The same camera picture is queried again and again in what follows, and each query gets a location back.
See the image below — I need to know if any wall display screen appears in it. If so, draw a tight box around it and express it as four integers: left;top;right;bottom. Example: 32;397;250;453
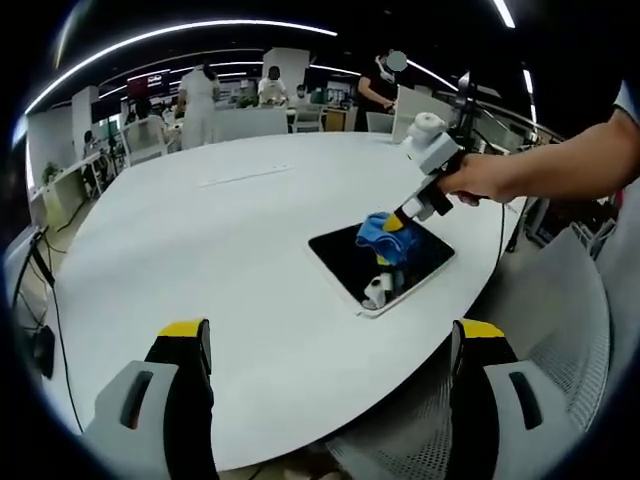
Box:
125;68;172;97

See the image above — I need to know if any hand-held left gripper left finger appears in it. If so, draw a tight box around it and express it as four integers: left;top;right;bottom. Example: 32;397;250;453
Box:
79;315;220;480

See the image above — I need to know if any long ceiling light strip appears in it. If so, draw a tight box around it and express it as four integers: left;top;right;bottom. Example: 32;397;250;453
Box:
23;18;339;115

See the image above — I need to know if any black floor object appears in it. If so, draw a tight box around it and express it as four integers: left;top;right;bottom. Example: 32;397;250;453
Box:
31;323;56;380

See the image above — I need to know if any blue cleaning cloth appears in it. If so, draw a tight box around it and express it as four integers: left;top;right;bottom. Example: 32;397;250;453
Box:
354;211;427;267

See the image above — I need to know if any black tablet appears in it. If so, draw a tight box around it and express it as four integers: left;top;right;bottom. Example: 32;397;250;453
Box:
306;222;458;319

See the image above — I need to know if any black floor cable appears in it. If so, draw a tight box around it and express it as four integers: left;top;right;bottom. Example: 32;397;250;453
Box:
13;225;85;435

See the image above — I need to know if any person's right hand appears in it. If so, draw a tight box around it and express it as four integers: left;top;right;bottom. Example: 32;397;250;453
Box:
435;151;507;207

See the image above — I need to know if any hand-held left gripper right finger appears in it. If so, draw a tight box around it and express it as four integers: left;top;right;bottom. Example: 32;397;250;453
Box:
447;317;587;480

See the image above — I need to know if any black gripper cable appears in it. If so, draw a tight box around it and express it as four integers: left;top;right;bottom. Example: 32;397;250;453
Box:
490;198;532;284

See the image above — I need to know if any grey mesh office chair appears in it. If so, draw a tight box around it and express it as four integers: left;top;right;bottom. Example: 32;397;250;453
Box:
324;223;614;480

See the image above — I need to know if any white office chair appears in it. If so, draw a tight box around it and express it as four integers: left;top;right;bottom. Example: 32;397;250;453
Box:
121;119;170;167

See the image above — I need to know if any black stand lamp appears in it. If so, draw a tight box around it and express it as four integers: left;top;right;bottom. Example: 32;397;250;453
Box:
456;71;482;147

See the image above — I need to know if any white partition board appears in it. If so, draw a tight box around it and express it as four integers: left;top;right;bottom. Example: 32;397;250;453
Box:
390;83;462;145

